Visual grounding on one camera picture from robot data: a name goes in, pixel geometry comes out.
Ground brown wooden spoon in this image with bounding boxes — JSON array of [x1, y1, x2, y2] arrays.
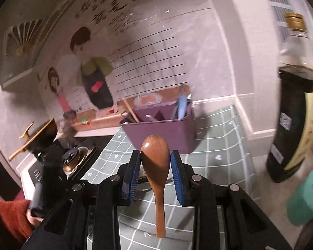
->
[[141, 134, 171, 238]]

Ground red sleeved left forearm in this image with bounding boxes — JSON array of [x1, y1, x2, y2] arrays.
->
[[0, 200, 35, 249]]

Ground left hand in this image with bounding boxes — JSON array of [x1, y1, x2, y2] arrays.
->
[[26, 209, 43, 228]]

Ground gas stove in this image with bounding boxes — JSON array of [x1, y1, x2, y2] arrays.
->
[[18, 135, 112, 200]]

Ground green grid table mat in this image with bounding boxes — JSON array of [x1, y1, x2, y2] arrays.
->
[[81, 104, 262, 250]]

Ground purple utensil organizer bin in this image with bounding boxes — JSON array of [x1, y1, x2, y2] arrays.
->
[[120, 102, 196, 154]]

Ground metal spoon in bin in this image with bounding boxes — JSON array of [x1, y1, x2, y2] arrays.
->
[[145, 115, 158, 121]]

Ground light blue spoon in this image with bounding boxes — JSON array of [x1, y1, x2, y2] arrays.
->
[[177, 95, 187, 119]]

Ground wooden chopstick in bin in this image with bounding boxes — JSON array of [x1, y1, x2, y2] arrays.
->
[[122, 98, 140, 123]]

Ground dark soy sauce bottle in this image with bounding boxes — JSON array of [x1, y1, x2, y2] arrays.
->
[[266, 12, 313, 183]]

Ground teal plastic object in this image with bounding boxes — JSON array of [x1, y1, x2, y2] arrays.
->
[[286, 170, 313, 226]]

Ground black wok with gold handle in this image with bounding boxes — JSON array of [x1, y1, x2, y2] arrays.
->
[[8, 119, 57, 162]]

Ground cartoon kitchen wall poster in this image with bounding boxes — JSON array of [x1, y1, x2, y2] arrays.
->
[[35, 0, 207, 127]]

